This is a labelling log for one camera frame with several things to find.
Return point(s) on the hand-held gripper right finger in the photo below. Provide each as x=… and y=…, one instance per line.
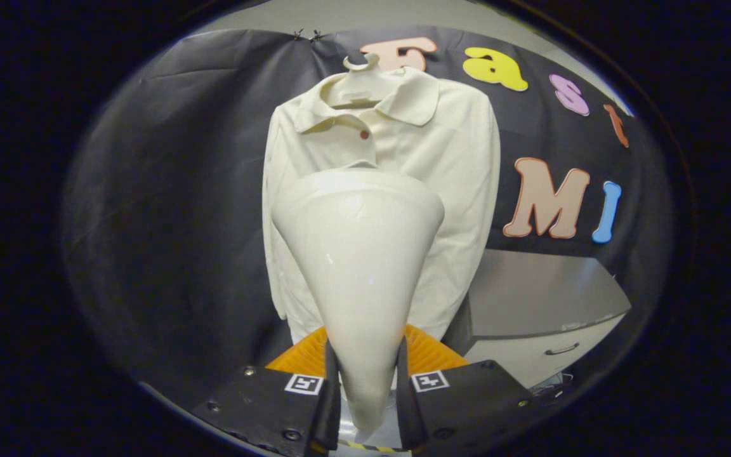
x=408, y=412

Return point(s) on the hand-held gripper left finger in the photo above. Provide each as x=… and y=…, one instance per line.
x=327, y=412

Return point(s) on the white garment steamer head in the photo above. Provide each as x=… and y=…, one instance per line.
x=356, y=254

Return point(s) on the cream button shirt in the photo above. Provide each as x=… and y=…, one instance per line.
x=454, y=190

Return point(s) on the white clothes hanger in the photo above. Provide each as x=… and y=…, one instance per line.
x=359, y=86

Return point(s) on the white cabinet with grey top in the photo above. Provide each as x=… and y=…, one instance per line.
x=530, y=292

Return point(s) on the black backdrop cloth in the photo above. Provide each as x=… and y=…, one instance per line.
x=169, y=209

